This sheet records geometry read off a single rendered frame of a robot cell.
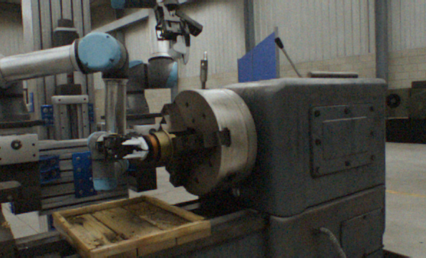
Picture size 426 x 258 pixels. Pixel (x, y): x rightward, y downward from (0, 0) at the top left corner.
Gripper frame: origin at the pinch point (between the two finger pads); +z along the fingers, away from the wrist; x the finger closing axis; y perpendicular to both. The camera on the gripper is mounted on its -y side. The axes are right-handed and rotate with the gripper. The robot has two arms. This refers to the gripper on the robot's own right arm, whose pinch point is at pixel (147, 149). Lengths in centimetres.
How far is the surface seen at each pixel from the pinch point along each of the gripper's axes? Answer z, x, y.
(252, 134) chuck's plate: 12.3, 2.3, -26.0
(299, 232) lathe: 17, -27, -39
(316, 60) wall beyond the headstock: -676, 132, -935
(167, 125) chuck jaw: -5.2, 5.7, -9.4
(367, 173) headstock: 17, -15, -76
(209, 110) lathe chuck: 7.5, 9.6, -15.3
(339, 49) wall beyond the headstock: -603, 158, -951
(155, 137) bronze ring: -1.5, 3.0, -3.1
